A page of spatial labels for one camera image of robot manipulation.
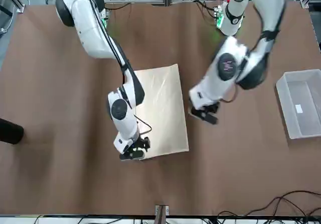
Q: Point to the beige tablecloth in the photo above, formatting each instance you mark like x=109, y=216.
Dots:
x=165, y=108

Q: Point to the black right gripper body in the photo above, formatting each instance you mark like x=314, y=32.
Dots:
x=143, y=143

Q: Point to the white square sticker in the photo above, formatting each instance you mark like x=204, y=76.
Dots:
x=299, y=108

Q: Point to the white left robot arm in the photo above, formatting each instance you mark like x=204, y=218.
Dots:
x=230, y=63

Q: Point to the clear plastic bin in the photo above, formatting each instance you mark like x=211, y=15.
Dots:
x=286, y=101

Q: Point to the black vase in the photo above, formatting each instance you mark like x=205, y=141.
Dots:
x=10, y=131

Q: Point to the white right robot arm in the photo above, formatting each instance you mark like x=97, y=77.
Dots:
x=90, y=33

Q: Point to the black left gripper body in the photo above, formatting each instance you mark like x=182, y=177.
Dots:
x=213, y=108

